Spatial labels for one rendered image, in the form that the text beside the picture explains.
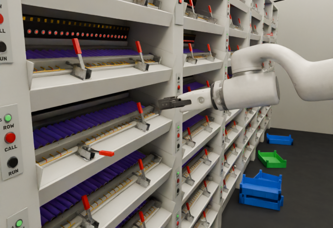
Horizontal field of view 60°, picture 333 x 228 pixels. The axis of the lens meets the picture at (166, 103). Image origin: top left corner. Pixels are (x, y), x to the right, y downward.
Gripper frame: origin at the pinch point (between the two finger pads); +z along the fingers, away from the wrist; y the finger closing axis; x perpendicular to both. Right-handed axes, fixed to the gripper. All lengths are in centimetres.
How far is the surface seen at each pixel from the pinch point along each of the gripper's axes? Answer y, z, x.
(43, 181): -40.1, 9.8, -7.5
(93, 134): -18.8, 14.1, -3.6
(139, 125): -1.0, 10.7, -5.7
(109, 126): -11.8, 13.9, -3.1
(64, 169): -34.2, 10.1, -7.4
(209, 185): 81, 24, -63
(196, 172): 55, 20, -44
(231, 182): 131, 26, -83
